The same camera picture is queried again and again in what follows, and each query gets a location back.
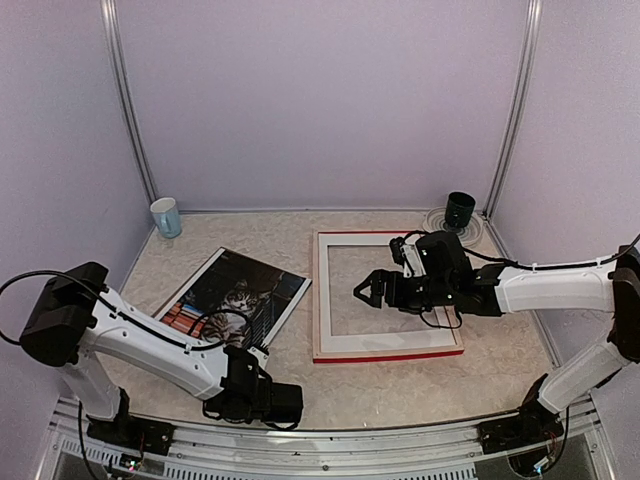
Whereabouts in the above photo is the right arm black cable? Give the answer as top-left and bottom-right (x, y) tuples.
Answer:
(464, 239), (640, 271)

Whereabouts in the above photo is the light blue mug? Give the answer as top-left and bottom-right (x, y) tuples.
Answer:
(150, 197), (182, 239)

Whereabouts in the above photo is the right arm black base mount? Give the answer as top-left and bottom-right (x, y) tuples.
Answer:
(477, 415), (564, 455)

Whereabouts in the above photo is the white patterned plate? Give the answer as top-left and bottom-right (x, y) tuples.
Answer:
(422, 207), (484, 248)

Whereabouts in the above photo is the cat photo print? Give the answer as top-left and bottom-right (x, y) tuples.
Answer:
(154, 248), (311, 349)

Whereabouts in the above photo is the left aluminium corner post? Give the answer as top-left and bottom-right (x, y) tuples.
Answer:
(100, 0), (159, 204)

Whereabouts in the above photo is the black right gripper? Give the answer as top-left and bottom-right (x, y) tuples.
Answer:
(354, 268), (456, 314)

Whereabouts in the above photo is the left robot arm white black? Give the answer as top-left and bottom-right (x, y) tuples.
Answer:
(18, 262), (303, 445)

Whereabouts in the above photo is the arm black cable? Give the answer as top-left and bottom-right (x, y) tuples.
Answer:
(464, 239), (640, 271)
(0, 269), (251, 351)

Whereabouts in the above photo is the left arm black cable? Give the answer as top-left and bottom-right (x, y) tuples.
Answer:
(0, 269), (251, 351)

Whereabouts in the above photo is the right aluminium corner post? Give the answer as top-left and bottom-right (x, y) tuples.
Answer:
(483, 0), (543, 223)

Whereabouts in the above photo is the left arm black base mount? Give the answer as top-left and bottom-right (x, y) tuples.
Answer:
(87, 417), (176, 456)

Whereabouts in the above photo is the dark green cup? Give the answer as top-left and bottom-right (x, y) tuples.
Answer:
(444, 191), (476, 231)

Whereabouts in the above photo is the aluminium front rail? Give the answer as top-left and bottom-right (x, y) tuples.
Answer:
(37, 394), (614, 480)

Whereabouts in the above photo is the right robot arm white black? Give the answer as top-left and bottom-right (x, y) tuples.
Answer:
(353, 230), (639, 453)

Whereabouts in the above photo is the red wooden picture frame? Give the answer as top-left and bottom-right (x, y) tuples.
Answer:
(312, 231), (464, 364)

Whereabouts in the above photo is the white mat board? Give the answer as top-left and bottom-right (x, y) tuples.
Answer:
(312, 230), (464, 363)

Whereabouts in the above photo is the aluminium corner post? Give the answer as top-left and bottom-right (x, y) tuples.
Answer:
(100, 0), (159, 204)
(483, 0), (543, 223)

